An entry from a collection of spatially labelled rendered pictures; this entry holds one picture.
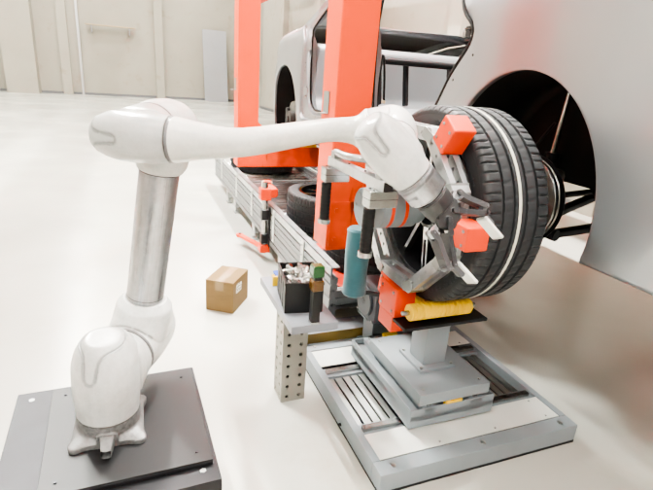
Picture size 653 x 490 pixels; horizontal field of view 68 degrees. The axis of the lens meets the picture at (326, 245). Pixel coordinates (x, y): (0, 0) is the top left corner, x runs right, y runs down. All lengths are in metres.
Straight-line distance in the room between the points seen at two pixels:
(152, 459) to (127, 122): 0.81
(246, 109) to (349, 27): 1.98
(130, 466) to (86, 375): 0.25
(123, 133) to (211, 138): 0.18
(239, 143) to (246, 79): 2.83
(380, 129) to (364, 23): 1.10
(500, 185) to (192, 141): 0.86
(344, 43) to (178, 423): 1.45
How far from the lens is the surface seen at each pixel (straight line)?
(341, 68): 2.00
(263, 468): 1.78
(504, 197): 1.46
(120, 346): 1.31
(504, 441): 1.93
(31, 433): 1.58
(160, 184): 1.28
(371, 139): 0.97
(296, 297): 1.69
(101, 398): 1.34
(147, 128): 1.08
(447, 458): 1.79
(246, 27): 3.87
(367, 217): 1.37
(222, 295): 2.65
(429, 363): 1.93
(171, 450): 1.39
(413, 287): 1.60
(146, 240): 1.33
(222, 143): 1.04
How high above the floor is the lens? 1.24
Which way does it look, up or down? 19 degrees down
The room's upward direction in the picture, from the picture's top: 4 degrees clockwise
